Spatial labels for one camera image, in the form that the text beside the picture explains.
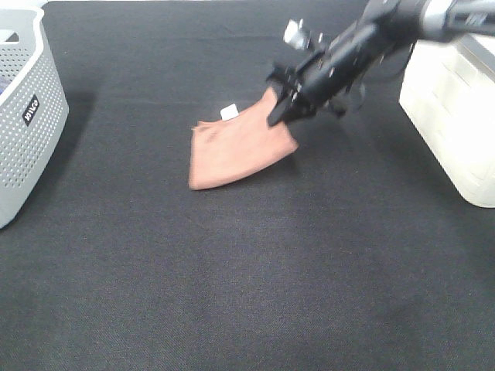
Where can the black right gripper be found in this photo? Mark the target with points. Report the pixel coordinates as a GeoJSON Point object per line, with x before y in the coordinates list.
{"type": "Point", "coordinates": [315, 83]}

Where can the orange towel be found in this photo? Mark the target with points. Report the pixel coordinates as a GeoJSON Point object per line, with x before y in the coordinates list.
{"type": "Point", "coordinates": [223, 152]}

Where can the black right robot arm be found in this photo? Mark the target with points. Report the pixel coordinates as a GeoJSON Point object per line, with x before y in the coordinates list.
{"type": "Point", "coordinates": [404, 23]}

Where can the white plastic bin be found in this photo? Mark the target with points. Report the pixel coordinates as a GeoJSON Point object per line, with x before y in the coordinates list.
{"type": "Point", "coordinates": [448, 94]}

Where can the grey perforated laundry basket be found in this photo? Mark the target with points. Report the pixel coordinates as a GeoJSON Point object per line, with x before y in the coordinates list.
{"type": "Point", "coordinates": [34, 107]}

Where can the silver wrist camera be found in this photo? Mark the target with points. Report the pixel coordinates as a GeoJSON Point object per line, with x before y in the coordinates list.
{"type": "Point", "coordinates": [296, 35]}

